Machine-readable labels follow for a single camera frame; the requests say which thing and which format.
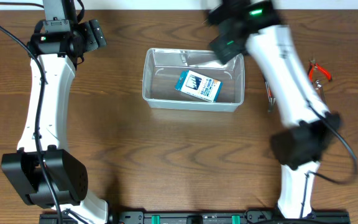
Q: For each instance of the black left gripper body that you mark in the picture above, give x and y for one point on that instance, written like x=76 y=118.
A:
x=93 y=35

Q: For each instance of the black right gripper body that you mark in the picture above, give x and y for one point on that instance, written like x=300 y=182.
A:
x=229 y=45

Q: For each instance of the blue white cardboard box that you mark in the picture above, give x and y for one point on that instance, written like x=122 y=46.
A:
x=199 y=86

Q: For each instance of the clear plastic container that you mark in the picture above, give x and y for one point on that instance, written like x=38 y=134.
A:
x=163 y=69

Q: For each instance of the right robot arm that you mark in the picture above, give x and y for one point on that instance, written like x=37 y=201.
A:
x=256 y=29

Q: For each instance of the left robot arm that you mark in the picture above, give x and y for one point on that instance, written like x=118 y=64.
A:
x=42 y=171

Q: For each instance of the silver wrench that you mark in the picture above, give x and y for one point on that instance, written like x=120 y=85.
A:
x=319 y=88

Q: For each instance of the red handled pliers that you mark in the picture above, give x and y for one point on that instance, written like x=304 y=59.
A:
x=313 y=65

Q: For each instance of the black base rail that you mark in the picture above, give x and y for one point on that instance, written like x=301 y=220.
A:
x=254 y=216

